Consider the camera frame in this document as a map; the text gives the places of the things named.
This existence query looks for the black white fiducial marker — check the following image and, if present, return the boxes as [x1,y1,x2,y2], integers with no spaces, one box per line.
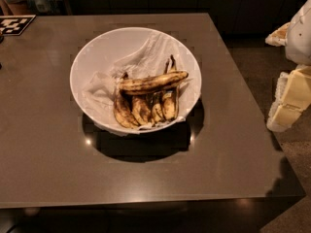
[0,15,36,36]

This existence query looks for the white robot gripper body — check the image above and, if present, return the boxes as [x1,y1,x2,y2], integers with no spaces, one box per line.
[285,0,311,65]

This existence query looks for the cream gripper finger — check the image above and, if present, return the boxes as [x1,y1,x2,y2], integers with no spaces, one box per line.
[265,22,290,47]

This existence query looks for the white bowl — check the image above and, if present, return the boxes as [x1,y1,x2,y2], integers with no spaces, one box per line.
[69,26,202,136]

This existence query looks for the white paper towel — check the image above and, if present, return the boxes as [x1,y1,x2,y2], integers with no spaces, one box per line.
[81,32,199,131]

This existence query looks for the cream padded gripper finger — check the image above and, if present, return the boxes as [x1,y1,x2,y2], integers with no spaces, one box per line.
[266,65,311,132]

